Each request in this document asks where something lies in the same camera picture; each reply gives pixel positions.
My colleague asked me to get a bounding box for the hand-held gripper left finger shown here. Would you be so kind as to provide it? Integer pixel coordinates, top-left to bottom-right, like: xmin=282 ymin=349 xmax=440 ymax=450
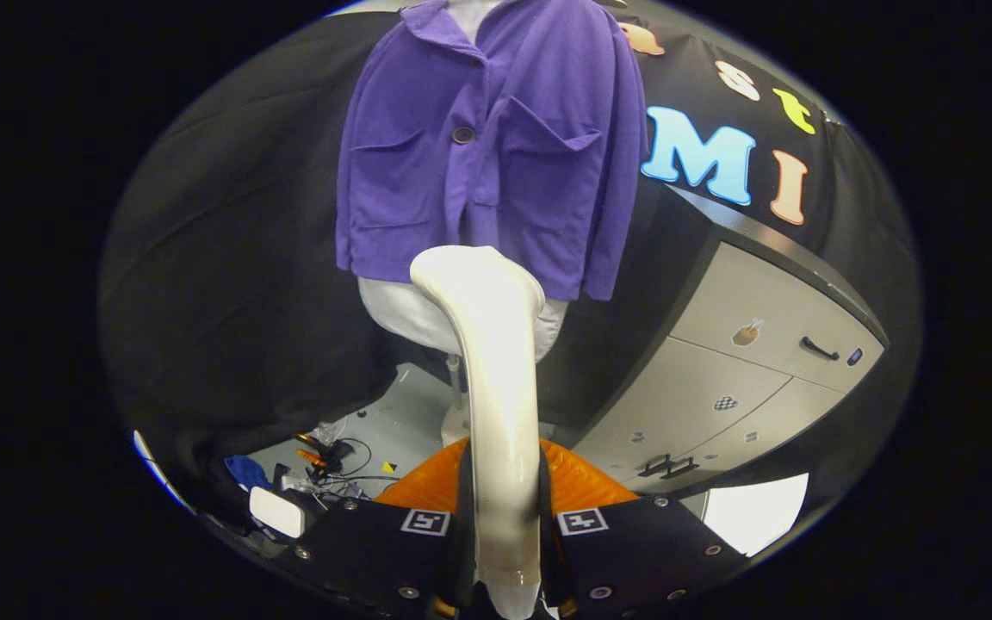
xmin=272 ymin=437 xmax=475 ymax=620

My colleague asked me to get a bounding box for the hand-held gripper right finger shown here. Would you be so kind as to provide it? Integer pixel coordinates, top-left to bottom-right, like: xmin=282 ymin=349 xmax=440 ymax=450
xmin=537 ymin=439 xmax=751 ymax=620

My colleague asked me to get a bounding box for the white garment steamer head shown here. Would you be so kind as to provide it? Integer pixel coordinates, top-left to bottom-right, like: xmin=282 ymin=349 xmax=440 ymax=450
xmin=410 ymin=245 xmax=547 ymax=620

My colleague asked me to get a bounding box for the purple jacket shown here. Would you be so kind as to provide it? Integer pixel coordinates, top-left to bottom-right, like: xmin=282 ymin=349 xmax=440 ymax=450
xmin=335 ymin=0 xmax=650 ymax=302

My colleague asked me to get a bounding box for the white rounded box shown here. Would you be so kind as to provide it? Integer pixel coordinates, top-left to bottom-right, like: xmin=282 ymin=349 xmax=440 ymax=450
xmin=249 ymin=487 xmax=306 ymax=539

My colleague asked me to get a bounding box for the blue cloth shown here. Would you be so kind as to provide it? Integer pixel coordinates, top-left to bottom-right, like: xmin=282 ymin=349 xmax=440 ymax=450
xmin=225 ymin=455 xmax=273 ymax=492

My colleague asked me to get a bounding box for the grey cabinet with dark top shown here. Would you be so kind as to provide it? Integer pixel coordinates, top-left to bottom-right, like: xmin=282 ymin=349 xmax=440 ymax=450
xmin=539 ymin=185 xmax=893 ymax=496

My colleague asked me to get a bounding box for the white ironing board cover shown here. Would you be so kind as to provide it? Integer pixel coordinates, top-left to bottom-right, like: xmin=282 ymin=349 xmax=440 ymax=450
xmin=358 ymin=0 xmax=570 ymax=363

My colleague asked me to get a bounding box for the black backdrop cloth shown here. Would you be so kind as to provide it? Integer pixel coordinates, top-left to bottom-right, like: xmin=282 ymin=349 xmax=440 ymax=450
xmin=100 ymin=9 xmax=923 ymax=526

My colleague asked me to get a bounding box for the tangle of black cables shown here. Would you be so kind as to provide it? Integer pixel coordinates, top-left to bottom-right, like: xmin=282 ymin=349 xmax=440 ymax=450
xmin=289 ymin=431 xmax=402 ymax=509

